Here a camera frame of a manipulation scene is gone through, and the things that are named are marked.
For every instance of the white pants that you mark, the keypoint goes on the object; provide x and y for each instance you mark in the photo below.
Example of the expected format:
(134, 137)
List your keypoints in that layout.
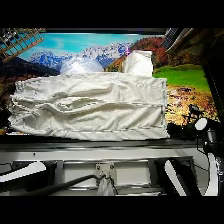
(93, 106)

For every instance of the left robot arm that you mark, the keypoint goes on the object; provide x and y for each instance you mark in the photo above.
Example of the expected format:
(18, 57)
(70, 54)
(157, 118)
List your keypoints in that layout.
(20, 173)

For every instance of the white garment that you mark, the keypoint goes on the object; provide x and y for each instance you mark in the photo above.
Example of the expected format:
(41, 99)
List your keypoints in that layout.
(138, 63)

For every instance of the silver frame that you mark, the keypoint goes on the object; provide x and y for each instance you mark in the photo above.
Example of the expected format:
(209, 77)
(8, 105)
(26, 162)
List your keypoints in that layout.
(100, 155)

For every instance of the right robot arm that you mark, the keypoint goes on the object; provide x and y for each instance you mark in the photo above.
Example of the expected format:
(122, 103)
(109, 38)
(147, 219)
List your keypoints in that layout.
(211, 173)

